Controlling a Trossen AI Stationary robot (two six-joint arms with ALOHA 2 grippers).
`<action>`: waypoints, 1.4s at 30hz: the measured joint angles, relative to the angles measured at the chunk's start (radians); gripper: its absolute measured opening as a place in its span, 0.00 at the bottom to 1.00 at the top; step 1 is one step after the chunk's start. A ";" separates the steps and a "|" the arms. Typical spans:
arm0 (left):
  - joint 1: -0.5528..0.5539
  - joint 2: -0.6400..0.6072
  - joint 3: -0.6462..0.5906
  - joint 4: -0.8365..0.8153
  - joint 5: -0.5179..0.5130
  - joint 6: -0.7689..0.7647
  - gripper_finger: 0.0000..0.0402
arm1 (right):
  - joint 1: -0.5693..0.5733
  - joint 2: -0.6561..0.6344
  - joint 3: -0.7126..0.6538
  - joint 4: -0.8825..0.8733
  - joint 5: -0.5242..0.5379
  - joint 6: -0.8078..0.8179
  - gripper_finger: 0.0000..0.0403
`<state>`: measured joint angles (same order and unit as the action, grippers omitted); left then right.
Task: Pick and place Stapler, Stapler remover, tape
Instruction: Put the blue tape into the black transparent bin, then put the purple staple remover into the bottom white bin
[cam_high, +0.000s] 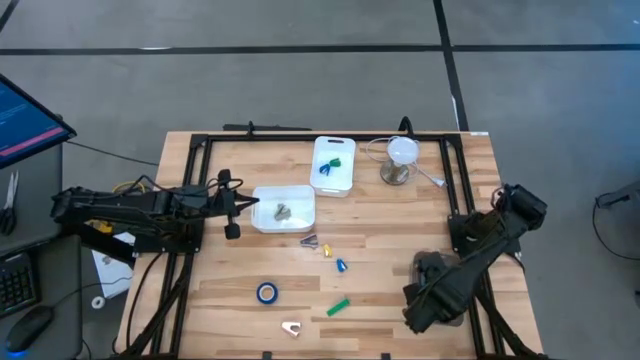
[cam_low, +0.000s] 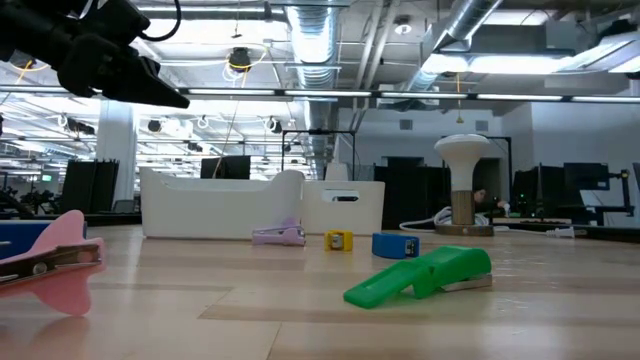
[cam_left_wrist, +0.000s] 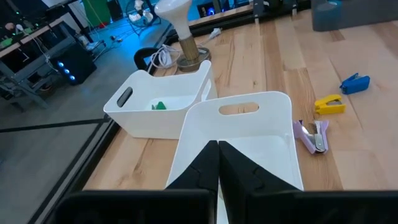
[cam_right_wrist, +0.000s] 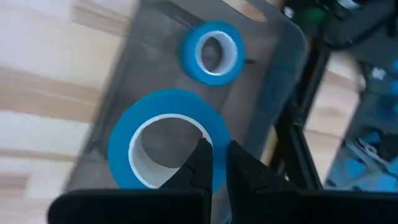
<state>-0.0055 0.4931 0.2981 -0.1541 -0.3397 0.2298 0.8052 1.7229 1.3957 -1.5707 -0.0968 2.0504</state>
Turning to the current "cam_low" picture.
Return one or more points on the silver ventilation duct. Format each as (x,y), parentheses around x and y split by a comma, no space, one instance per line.
(470,15)
(312,50)

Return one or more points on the pink staple remover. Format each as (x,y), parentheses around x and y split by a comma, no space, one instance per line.
(65,295)

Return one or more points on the black partition panel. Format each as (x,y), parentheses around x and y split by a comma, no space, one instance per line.
(90,185)

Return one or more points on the long ceiling light strip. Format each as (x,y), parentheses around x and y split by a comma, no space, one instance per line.
(325,93)

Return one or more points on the white plastic storage bin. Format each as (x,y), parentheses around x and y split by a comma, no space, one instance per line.
(215,215)
(360,215)

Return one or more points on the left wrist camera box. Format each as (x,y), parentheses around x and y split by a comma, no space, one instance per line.
(117,22)

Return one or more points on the black desk monitor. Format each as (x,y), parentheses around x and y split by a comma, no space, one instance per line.
(235,167)
(585,175)

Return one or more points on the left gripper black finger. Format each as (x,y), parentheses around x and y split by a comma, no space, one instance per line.
(140,85)

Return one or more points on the person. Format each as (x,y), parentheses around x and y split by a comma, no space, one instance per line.
(481,196)

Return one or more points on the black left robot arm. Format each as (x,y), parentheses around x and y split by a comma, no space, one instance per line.
(30,30)

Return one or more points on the purple staple remover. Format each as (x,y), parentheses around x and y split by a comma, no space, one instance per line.
(280,236)

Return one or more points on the black cabinet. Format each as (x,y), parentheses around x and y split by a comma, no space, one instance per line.
(415,195)

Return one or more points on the white mushroom lamp wooden base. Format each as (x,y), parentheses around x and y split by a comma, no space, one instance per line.
(461,150)

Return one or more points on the long bright green stapler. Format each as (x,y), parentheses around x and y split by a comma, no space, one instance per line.
(440,270)

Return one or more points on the blue masking tape roll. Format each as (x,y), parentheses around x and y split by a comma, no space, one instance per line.
(20,237)

